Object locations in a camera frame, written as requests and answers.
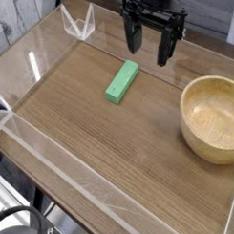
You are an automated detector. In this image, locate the black table leg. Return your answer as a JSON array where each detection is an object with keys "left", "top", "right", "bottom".
[{"left": 33, "top": 187, "right": 44, "bottom": 211}]

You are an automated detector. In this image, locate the clear acrylic tray wall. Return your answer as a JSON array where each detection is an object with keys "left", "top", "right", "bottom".
[{"left": 0, "top": 0, "right": 234, "bottom": 234}]

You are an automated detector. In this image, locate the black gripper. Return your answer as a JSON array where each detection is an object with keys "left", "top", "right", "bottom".
[{"left": 120, "top": 0, "right": 187, "bottom": 67}]

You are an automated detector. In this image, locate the light wooden bowl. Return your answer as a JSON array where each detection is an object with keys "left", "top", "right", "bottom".
[{"left": 180, "top": 75, "right": 234, "bottom": 165}]

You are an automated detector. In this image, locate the black cable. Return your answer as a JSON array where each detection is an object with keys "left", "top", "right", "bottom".
[{"left": 0, "top": 204, "right": 45, "bottom": 234}]

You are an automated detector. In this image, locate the green rectangular block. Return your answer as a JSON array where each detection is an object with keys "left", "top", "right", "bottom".
[{"left": 105, "top": 60, "right": 139, "bottom": 104}]

